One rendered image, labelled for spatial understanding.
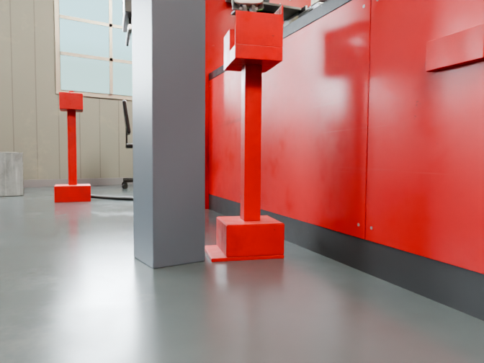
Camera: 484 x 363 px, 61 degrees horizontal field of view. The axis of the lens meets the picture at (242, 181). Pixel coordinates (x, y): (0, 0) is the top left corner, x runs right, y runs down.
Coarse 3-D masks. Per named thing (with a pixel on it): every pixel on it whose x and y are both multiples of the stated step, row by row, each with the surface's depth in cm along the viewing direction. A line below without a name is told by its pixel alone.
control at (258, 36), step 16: (240, 16) 131; (256, 16) 132; (272, 16) 133; (240, 32) 131; (256, 32) 132; (272, 32) 134; (224, 48) 149; (240, 48) 132; (256, 48) 133; (272, 48) 134; (224, 64) 149; (240, 64) 140; (256, 64) 140; (272, 64) 140
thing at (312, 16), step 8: (328, 0) 138; (336, 0) 133; (344, 0) 130; (320, 8) 143; (328, 8) 138; (336, 8) 134; (304, 16) 152; (312, 16) 147; (320, 16) 143; (288, 24) 164; (296, 24) 158; (304, 24) 153; (288, 32) 164; (216, 72) 248
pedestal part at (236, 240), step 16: (224, 224) 138; (240, 224) 136; (256, 224) 137; (272, 224) 138; (224, 240) 138; (240, 240) 135; (256, 240) 137; (272, 240) 138; (208, 256) 140; (224, 256) 136; (240, 256) 136; (256, 256) 137; (272, 256) 138
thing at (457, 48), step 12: (480, 24) 84; (444, 36) 92; (456, 36) 90; (468, 36) 87; (480, 36) 84; (432, 48) 96; (444, 48) 92; (456, 48) 90; (468, 48) 87; (480, 48) 84; (432, 60) 96; (444, 60) 92; (456, 60) 90; (468, 60) 87
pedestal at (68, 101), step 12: (60, 96) 295; (72, 96) 298; (60, 108) 296; (72, 108) 298; (72, 120) 305; (72, 132) 306; (72, 144) 306; (72, 156) 307; (72, 168) 307; (72, 180) 308; (60, 192) 299; (72, 192) 302; (84, 192) 305
